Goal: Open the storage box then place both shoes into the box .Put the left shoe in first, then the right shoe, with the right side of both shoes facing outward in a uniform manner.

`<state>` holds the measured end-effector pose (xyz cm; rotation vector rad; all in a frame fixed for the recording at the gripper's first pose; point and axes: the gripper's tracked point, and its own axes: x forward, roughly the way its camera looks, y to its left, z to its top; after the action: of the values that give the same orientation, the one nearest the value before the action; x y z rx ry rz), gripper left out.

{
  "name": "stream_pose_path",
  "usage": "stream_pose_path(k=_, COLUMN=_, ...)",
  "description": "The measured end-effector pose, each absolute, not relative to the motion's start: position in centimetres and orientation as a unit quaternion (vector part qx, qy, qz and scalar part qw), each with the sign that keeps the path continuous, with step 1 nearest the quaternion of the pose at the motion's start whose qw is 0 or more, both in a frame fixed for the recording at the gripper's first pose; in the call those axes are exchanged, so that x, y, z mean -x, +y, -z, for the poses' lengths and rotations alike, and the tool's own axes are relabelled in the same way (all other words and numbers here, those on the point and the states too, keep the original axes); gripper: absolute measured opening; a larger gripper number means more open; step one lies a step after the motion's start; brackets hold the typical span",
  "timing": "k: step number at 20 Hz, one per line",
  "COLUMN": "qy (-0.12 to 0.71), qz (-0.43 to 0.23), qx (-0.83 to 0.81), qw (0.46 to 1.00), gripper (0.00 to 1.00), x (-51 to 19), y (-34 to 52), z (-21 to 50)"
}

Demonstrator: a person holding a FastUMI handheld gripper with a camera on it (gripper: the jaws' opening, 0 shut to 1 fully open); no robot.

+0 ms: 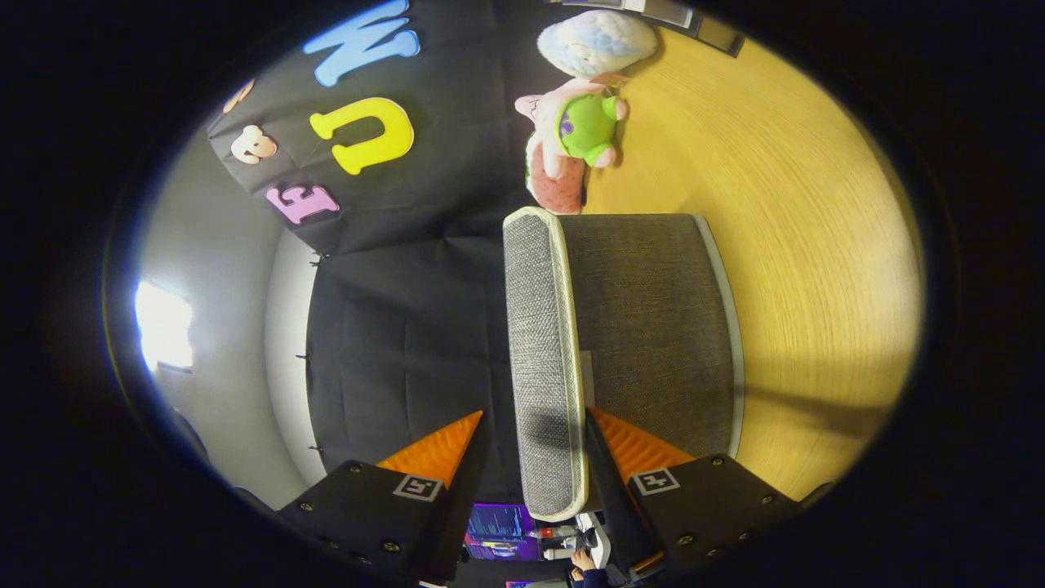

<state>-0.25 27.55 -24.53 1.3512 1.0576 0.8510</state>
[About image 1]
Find dark cover book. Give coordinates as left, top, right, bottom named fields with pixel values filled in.
left=694, top=15, right=745, bottom=58

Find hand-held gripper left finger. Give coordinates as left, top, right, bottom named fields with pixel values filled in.
left=278, top=410, right=491, bottom=585

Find pink starfish plush toy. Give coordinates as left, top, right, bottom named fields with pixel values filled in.
left=514, top=75, right=629, bottom=180

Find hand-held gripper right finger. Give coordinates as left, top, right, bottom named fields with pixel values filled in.
left=584, top=407, right=805, bottom=585

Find grey fabric storage box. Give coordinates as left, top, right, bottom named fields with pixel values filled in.
left=502, top=206, right=745, bottom=523

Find purple computer screen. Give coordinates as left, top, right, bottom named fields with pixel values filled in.
left=464, top=502, right=541, bottom=563

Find thick white-paged book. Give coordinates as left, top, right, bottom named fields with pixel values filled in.
left=629, top=0, right=695, bottom=29

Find watermelon slice plush toy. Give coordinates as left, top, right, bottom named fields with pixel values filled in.
left=527, top=135, right=589, bottom=216

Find white and blue plush toy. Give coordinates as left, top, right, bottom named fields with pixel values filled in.
left=536, top=10, right=658, bottom=80

